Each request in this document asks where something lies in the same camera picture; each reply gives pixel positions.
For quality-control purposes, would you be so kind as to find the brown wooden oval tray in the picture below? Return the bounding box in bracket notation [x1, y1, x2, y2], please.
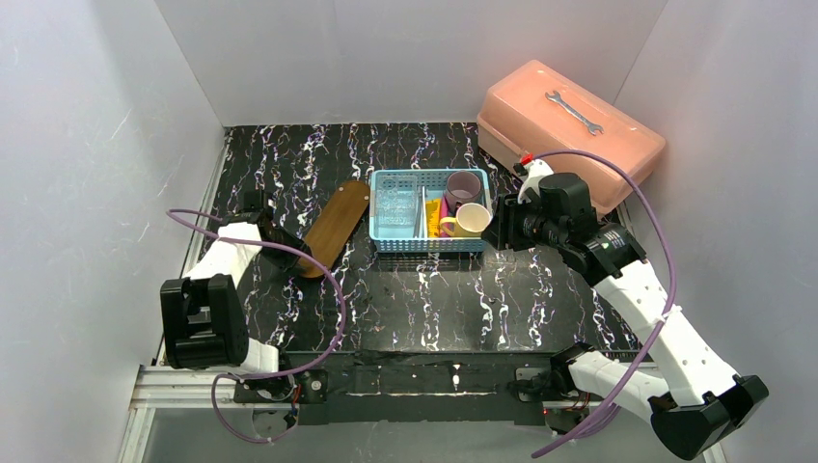
[302, 180, 370, 269]

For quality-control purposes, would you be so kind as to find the pink toothpaste tube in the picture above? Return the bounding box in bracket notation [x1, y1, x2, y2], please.
[439, 200, 450, 238]

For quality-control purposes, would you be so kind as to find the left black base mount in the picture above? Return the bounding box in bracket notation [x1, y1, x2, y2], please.
[233, 368, 329, 404]

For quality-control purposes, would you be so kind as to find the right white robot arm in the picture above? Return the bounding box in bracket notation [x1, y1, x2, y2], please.
[482, 174, 770, 460]

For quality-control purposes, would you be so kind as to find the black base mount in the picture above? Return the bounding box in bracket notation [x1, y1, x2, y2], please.
[507, 367, 590, 406]
[233, 368, 329, 404]

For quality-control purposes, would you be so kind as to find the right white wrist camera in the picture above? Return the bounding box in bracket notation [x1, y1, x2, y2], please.
[515, 154, 554, 204]

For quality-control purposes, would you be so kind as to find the grey toothbrush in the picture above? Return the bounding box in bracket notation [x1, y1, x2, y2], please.
[414, 185, 427, 239]

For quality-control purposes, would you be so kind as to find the light blue plastic basket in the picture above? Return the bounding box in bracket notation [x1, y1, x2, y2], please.
[368, 169, 485, 254]

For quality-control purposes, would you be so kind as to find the aluminium frame rail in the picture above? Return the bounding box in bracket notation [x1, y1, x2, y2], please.
[130, 362, 517, 409]

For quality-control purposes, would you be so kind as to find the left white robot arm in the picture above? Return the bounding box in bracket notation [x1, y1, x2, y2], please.
[159, 190, 312, 375]

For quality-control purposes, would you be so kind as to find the silver open-end wrench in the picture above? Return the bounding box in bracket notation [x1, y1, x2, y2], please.
[545, 91, 604, 136]

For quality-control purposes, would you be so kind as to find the yellow toothpaste tube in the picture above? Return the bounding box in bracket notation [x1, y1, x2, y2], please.
[424, 199, 442, 238]

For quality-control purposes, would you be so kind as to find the pink plastic toolbox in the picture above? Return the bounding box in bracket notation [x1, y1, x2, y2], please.
[477, 60, 666, 216]

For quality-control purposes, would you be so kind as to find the purple translucent cup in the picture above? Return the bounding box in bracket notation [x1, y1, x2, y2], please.
[444, 171, 482, 212]

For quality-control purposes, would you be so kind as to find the cream yellow mug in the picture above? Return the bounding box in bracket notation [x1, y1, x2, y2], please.
[445, 203, 493, 238]

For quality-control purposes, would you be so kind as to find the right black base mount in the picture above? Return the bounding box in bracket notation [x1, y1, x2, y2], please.
[507, 367, 590, 406]

